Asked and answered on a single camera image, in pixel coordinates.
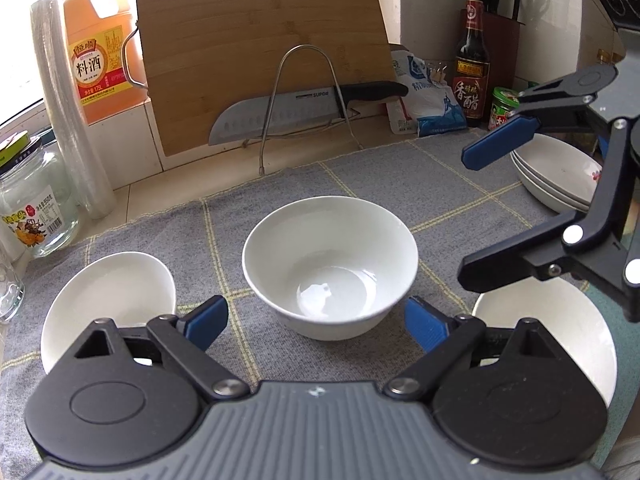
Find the black-handled santoku knife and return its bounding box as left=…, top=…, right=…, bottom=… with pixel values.
left=208, top=81, right=410, bottom=146

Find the white ceramic bowl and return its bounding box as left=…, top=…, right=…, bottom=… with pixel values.
left=41, top=252, right=177, bottom=375
left=471, top=276, right=617, bottom=409
left=242, top=196, right=419, bottom=340

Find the grey checked cloth mat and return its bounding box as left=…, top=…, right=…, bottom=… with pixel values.
left=0, top=127, right=626, bottom=480

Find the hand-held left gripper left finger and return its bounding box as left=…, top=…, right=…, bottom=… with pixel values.
left=74, top=295, right=251, bottom=403

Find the clear glass mug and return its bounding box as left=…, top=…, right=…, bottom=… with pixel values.
left=0, top=244, right=26, bottom=324

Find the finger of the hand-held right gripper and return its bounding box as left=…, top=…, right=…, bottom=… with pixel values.
left=457, top=118, right=634, bottom=294
left=462, top=63, right=622, bottom=171

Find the green-lidded sauce jar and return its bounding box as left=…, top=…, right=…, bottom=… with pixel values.
left=487, top=86, right=524, bottom=132

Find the dark vinegar bottle red label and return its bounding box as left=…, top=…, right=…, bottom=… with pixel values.
left=452, top=0, right=492, bottom=129

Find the white and blue salt bag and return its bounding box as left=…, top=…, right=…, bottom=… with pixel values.
left=389, top=52, right=469, bottom=137

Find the orange cooking wine jug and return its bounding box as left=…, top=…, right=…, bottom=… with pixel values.
left=62, top=0, right=149, bottom=126

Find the glass jar with dark lid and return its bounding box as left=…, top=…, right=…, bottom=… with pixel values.
left=0, top=130, right=81, bottom=260

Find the bamboo cutting board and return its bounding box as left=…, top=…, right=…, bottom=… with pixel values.
left=122, top=0, right=402, bottom=159

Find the metal wire rack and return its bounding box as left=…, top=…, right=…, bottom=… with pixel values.
left=257, top=45, right=365, bottom=176

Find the dark red knife block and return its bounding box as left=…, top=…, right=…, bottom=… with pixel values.
left=482, top=10, right=522, bottom=107

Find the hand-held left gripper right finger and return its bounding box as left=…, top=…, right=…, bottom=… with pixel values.
left=384, top=296, right=557, bottom=404

